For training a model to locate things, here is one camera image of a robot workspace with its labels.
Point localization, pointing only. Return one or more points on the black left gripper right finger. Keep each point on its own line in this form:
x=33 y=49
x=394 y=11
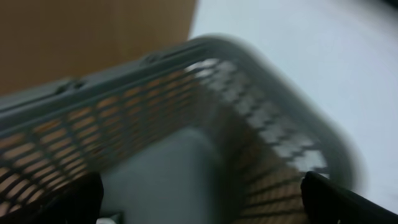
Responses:
x=328 y=203

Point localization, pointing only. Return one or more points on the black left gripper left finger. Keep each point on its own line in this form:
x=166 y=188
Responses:
x=78 y=202

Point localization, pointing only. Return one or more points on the grey plastic mesh basket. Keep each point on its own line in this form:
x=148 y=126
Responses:
x=204 y=132

